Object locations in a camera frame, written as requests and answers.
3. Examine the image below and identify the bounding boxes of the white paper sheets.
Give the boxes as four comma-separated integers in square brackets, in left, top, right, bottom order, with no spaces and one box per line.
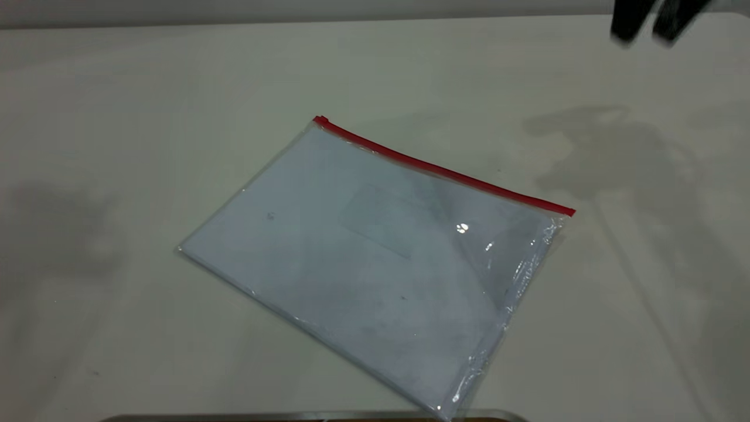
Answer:
[179,126,551,420]

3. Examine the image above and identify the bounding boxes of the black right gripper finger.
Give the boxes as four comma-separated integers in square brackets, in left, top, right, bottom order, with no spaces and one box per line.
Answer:
[609,0,658,43]
[652,0,713,46]

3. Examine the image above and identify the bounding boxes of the transparent zipper bag red strip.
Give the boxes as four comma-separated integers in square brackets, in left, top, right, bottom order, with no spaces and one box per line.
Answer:
[176,115,577,421]

